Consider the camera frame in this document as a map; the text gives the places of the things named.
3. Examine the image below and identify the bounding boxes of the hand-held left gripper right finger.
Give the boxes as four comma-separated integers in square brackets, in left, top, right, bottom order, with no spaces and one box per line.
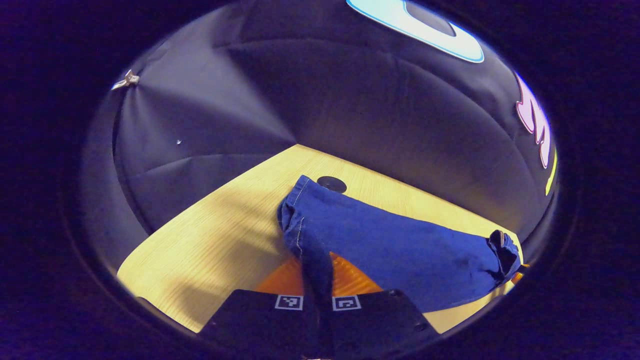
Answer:
[321,251,442,360]

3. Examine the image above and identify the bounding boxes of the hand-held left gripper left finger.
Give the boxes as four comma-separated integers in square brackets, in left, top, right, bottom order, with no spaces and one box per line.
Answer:
[198,256,322,360]

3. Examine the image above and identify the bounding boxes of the blue jeans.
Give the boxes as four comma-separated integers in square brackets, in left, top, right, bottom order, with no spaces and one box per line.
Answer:
[276,174,523,314]

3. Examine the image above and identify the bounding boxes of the large black table grommet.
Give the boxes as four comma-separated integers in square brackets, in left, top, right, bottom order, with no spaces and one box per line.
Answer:
[316,175,348,194]

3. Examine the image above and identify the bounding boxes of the black backdrop cloth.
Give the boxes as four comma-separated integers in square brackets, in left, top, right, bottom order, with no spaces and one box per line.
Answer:
[80,0,561,273]

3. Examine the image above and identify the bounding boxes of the small white clip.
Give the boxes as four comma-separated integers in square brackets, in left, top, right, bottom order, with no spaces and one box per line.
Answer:
[111,70,141,92]

